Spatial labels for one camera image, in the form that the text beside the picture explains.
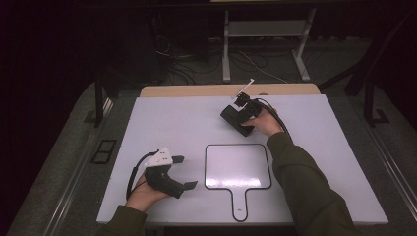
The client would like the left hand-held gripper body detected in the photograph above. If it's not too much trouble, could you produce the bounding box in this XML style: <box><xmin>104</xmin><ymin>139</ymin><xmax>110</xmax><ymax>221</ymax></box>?
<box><xmin>144</xmin><ymin>147</ymin><xmax>186</xmax><ymax>200</ymax></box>

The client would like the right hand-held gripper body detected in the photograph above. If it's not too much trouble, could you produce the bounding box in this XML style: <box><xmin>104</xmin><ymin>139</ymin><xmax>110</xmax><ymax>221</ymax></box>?
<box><xmin>231</xmin><ymin>78</ymin><xmax>264</xmax><ymax>126</ymax></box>

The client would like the black whiteboard eraser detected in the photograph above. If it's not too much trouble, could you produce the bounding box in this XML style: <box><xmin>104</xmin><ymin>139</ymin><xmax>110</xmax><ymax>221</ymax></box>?
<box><xmin>219</xmin><ymin>104</ymin><xmax>256</xmax><ymax>138</ymax></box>

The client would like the small whiteboard with handle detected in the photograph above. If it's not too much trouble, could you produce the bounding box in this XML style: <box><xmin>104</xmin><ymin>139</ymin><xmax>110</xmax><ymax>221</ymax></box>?
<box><xmin>204</xmin><ymin>143</ymin><xmax>272</xmax><ymax>222</ymax></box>

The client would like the person's right hand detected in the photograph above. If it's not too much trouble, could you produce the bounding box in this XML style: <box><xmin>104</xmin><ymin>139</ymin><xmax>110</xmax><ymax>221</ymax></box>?
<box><xmin>241</xmin><ymin>107</ymin><xmax>284</xmax><ymax>138</ymax></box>

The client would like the person's left hand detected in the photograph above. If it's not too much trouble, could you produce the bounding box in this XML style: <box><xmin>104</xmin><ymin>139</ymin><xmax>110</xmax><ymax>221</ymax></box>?
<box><xmin>125</xmin><ymin>173</ymin><xmax>170</xmax><ymax>213</ymax></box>

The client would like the large white board sheet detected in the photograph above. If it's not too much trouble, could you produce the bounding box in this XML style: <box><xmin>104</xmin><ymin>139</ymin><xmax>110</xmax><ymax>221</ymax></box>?
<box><xmin>96</xmin><ymin>93</ymin><xmax>389</xmax><ymax>225</ymax></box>

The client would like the wooden table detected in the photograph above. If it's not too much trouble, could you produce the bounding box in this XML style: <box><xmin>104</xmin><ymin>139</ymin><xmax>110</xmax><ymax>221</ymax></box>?
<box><xmin>140</xmin><ymin>83</ymin><xmax>322</xmax><ymax>98</ymax></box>

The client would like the white metal stand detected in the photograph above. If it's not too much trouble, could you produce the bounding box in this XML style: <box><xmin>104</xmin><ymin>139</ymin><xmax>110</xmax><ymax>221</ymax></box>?
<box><xmin>221</xmin><ymin>8</ymin><xmax>318</xmax><ymax>83</ymax></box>

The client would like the black metal stand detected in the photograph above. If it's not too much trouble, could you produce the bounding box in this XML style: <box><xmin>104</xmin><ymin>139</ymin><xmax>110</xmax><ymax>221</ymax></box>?
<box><xmin>83</xmin><ymin>72</ymin><xmax>114</xmax><ymax>129</ymax></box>
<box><xmin>343</xmin><ymin>9</ymin><xmax>417</xmax><ymax>127</ymax></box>

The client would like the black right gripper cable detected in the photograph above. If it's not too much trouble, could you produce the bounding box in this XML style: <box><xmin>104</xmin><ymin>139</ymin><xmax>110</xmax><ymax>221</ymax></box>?
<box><xmin>255</xmin><ymin>97</ymin><xmax>293</xmax><ymax>141</ymax></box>

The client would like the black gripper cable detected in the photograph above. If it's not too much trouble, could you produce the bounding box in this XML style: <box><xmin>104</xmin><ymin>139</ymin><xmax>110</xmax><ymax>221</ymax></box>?
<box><xmin>255</xmin><ymin>97</ymin><xmax>293</xmax><ymax>141</ymax></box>
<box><xmin>125</xmin><ymin>149</ymin><xmax>160</xmax><ymax>201</ymax></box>

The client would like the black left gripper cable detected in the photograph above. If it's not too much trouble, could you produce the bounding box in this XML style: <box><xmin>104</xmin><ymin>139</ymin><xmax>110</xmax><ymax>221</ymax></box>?
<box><xmin>125</xmin><ymin>149</ymin><xmax>160</xmax><ymax>201</ymax></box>

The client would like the white floor cable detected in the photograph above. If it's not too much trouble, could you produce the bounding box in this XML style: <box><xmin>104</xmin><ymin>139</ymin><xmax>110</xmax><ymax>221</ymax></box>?
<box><xmin>235</xmin><ymin>48</ymin><xmax>289</xmax><ymax>84</ymax></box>

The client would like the black floor outlet frame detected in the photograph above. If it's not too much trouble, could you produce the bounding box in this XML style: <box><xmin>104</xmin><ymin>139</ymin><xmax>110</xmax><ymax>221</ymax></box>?
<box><xmin>90</xmin><ymin>139</ymin><xmax>117</xmax><ymax>165</ymax></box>

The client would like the bundle of black floor cables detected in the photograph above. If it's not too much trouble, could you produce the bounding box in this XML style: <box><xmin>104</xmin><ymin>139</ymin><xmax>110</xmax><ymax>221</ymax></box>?
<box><xmin>153</xmin><ymin>32</ymin><xmax>227</xmax><ymax>86</ymax></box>

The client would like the metal floor rail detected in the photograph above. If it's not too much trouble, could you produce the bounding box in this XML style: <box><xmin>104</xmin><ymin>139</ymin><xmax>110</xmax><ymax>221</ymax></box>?
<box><xmin>42</xmin><ymin>97</ymin><xmax>114</xmax><ymax>236</ymax></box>
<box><xmin>367</xmin><ymin>124</ymin><xmax>417</xmax><ymax>212</ymax></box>

